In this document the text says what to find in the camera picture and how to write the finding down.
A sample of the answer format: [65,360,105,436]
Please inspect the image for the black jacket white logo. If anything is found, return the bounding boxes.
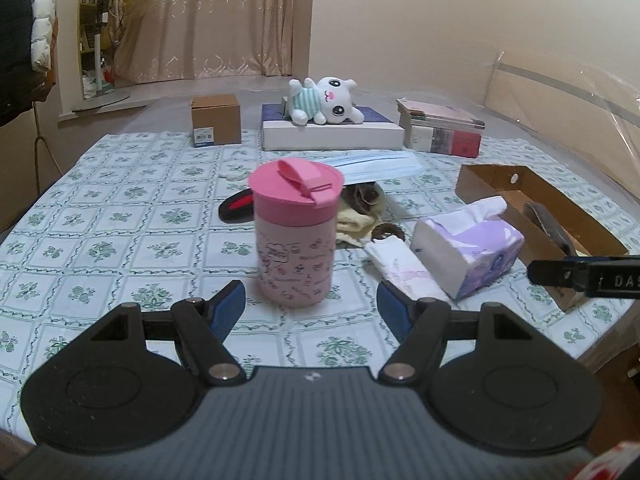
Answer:
[0,0,40,127]

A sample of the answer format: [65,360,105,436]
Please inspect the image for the small pink white tissue packet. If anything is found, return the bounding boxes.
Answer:
[363,237,452,302]

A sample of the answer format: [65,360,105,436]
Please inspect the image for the white bunny plush toy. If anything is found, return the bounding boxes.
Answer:
[287,76,366,126]

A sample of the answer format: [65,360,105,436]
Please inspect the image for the pink cover book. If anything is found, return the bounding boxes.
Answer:
[397,98,486,130]

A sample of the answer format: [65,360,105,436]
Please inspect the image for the small brown hair tie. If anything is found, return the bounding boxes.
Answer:
[372,223,407,242]

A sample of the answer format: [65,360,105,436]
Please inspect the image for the metal clothes rack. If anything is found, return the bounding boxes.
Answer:
[31,100,64,183]

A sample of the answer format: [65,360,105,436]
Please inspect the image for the brown jacket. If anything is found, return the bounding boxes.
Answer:
[34,25,59,103]

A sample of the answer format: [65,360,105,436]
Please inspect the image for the yellow towel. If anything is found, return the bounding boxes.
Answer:
[335,195,387,247]

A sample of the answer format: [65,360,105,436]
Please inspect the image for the standing fan yellow plastic cover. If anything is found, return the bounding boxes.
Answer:
[72,0,176,113]

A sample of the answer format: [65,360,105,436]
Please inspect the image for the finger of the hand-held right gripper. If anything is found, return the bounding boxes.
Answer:
[527,258,592,293]

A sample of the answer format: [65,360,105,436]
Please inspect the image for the pink lidded cup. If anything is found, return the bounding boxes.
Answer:
[248,157,346,307]

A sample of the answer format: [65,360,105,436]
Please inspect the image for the brown cardboard tray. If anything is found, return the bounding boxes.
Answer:
[455,163,630,312]

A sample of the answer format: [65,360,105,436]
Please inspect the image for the white flat box blue top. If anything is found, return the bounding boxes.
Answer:
[261,103,406,151]

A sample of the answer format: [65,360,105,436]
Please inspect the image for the purple tissue pack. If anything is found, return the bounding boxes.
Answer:
[410,196,526,301]

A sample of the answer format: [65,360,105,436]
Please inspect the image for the white puffer jacket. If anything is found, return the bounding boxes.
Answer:
[22,0,57,74]

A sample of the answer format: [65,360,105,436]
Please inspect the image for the thin white book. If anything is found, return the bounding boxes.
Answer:
[400,112,485,133]

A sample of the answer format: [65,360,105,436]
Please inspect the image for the plastic-wrapped bed headboard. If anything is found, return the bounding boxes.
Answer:
[486,49,640,128]

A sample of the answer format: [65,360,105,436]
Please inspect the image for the black eye mask red circle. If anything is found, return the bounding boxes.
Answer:
[218,187,257,225]

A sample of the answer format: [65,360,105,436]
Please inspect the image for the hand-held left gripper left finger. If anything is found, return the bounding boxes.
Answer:
[90,280,248,387]

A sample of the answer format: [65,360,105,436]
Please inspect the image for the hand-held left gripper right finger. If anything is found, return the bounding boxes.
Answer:
[377,280,547,386]

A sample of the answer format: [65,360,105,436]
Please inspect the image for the small brown cardboard box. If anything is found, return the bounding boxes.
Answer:
[191,94,243,149]

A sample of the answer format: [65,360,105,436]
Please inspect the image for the beige curtain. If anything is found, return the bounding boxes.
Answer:
[114,0,317,81]

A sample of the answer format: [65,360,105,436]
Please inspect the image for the blue face mask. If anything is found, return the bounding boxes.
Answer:
[320,152,424,184]

